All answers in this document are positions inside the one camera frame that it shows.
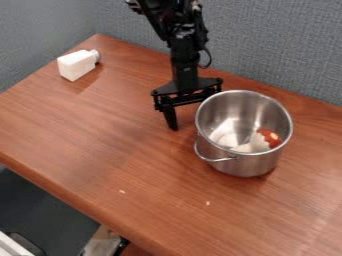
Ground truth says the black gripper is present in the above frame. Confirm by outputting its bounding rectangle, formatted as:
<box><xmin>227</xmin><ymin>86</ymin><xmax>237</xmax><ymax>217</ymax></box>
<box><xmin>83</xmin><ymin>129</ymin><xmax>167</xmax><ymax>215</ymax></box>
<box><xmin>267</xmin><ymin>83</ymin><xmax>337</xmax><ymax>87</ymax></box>
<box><xmin>151</xmin><ymin>54</ymin><xmax>223</xmax><ymax>131</ymax></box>

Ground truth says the shiny metal pot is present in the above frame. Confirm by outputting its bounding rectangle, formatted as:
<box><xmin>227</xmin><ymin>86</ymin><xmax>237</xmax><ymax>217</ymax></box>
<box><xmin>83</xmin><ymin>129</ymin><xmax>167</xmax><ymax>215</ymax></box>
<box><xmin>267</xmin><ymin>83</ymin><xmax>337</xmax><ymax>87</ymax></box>
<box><xmin>194</xmin><ymin>90</ymin><xmax>294</xmax><ymax>178</ymax></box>

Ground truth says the white toy mushroom red cap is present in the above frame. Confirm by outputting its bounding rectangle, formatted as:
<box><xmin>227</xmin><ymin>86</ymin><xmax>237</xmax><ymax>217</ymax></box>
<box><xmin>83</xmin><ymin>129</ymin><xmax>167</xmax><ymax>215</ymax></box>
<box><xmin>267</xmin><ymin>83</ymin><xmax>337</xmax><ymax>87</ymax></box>
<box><xmin>218</xmin><ymin>127</ymin><xmax>283</xmax><ymax>154</ymax></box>

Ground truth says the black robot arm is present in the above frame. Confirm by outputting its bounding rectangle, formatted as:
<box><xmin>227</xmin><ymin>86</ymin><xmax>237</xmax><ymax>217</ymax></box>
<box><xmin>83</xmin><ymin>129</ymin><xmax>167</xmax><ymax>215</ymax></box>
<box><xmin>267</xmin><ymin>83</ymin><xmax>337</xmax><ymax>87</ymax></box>
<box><xmin>124</xmin><ymin>0</ymin><xmax>223</xmax><ymax>130</ymax></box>

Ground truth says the white plastic bottle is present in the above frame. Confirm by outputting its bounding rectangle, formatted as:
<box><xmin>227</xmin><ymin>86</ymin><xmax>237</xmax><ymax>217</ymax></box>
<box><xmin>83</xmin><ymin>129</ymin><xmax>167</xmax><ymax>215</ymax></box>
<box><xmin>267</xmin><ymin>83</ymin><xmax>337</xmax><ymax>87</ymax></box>
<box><xmin>58</xmin><ymin>49</ymin><xmax>100</xmax><ymax>82</ymax></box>

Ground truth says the white box at corner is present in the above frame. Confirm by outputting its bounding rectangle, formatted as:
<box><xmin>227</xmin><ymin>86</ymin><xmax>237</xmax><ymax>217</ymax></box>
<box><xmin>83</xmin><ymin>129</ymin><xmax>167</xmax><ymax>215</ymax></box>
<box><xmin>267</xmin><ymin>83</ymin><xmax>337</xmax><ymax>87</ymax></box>
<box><xmin>0</xmin><ymin>231</ymin><xmax>35</xmax><ymax>256</ymax></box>

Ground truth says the table leg frame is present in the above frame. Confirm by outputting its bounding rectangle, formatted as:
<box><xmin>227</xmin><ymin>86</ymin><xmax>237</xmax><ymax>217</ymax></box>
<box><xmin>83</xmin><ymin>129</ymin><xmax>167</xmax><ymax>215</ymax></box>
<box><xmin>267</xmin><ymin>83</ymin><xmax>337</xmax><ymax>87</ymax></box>
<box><xmin>80</xmin><ymin>225</ymin><xmax>130</xmax><ymax>256</ymax></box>

